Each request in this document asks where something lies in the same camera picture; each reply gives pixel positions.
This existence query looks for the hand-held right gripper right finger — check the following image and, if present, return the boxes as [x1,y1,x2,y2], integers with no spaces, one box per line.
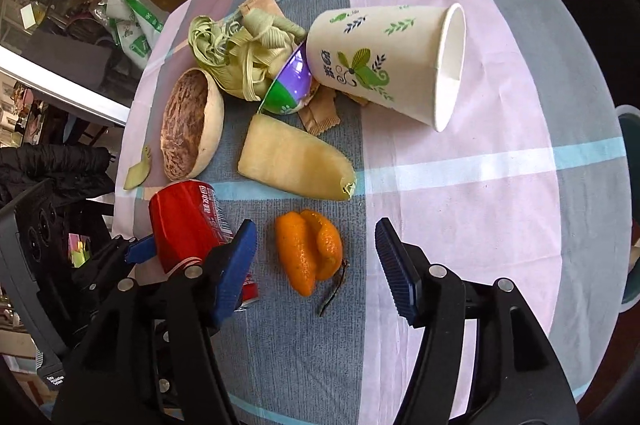
[375,218,581,425]

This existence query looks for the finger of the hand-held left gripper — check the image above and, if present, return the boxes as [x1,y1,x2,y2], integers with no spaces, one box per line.
[72,235,157,293]

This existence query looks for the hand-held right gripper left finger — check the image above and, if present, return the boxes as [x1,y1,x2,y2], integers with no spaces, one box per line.
[51,219,259,425]

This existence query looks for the red soda can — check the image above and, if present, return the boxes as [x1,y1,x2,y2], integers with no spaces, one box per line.
[149,179,261,311]

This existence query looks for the dark dry stem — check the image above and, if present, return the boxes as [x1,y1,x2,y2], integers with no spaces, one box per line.
[317,260,351,318]

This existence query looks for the orange peel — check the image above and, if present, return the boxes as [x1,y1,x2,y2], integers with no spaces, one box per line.
[275,209,345,297]

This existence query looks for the pale yellow husk piece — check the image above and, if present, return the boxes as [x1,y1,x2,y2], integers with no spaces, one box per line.
[237,114,357,200]

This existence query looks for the brown coconut shell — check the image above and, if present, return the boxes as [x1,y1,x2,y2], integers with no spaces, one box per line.
[161,67,224,182]

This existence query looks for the brown paper sachet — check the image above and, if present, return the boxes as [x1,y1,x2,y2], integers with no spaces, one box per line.
[237,0,286,26]
[297,82,341,136]

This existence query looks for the purple green plastic wrapper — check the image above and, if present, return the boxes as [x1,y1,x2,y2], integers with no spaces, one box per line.
[257,42,316,116]

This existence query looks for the green corn husks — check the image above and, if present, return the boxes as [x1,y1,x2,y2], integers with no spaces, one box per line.
[187,7,308,100]

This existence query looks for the white leaf-print paper cup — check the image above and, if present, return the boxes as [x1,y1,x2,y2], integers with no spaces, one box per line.
[305,2,468,133]

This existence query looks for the small green peel piece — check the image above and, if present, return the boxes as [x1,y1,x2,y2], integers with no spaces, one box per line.
[122,146,152,190]

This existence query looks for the black jacket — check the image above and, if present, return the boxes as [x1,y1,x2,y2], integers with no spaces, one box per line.
[0,145,116,216]

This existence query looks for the plaid tablecloth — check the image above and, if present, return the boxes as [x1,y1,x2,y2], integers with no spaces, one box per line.
[112,0,631,425]

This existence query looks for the green white sack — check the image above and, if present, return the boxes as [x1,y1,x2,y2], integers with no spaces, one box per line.
[105,0,166,68]

